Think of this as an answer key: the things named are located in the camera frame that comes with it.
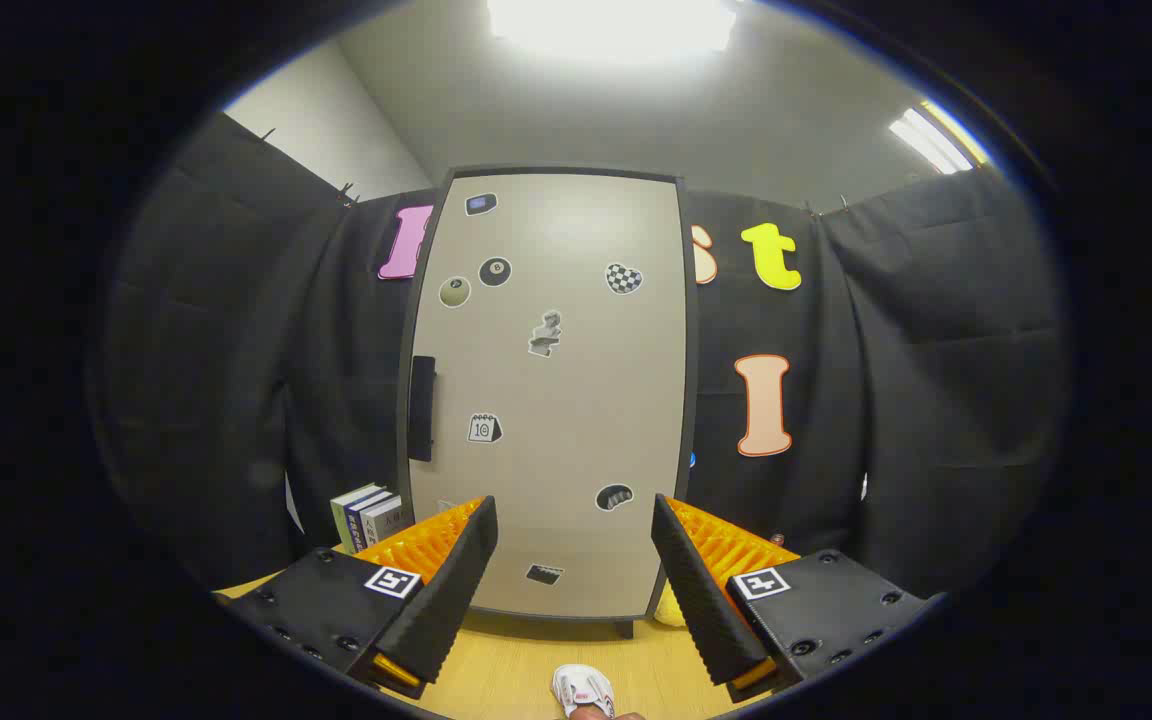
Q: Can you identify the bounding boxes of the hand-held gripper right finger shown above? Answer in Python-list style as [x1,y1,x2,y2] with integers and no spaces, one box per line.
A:
[650,493,945,703]

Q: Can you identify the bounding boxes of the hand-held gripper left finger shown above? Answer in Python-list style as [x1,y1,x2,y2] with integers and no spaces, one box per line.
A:
[221,495,499,701]

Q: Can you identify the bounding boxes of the white shoe with red print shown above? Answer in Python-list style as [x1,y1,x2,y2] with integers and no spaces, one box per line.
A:
[551,663,619,720]

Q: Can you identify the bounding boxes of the black door handle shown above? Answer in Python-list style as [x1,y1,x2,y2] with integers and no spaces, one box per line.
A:
[408,355,437,463]

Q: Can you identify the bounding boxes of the grey shoe cabinet door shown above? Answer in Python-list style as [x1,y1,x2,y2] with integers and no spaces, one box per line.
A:
[408,173,689,621]

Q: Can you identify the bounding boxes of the grey shoe cabinet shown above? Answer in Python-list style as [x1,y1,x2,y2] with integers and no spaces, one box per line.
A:
[394,165,703,641]

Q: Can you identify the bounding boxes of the book with dark blue spine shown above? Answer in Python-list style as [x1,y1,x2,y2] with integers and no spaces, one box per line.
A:
[344,489,395,554]

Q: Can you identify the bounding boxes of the black backdrop cloth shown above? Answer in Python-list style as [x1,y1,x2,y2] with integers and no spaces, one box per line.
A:
[101,110,1072,601]

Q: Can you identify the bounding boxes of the wide ceiling light panel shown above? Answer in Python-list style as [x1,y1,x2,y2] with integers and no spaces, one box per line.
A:
[486,0,737,56]

